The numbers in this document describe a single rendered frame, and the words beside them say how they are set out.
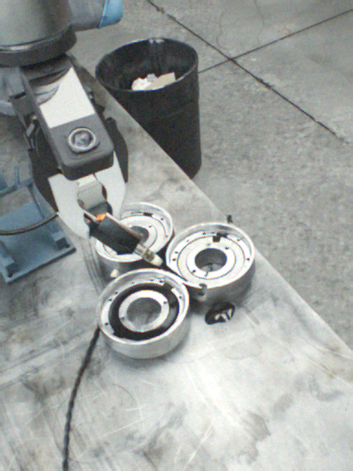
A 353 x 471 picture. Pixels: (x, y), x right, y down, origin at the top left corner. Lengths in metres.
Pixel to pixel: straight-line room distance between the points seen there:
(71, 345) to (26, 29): 0.36
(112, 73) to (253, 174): 0.60
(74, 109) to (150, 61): 1.62
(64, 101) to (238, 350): 0.32
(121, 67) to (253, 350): 1.56
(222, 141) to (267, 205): 0.41
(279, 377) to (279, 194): 1.42
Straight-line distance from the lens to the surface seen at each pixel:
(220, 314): 0.68
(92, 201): 0.84
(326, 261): 1.80
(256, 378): 0.63
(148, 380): 0.65
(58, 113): 0.50
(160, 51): 2.09
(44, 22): 0.51
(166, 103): 1.84
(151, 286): 0.68
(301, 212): 1.95
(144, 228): 0.75
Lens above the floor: 1.35
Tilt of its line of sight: 45 degrees down
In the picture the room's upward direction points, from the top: 11 degrees counter-clockwise
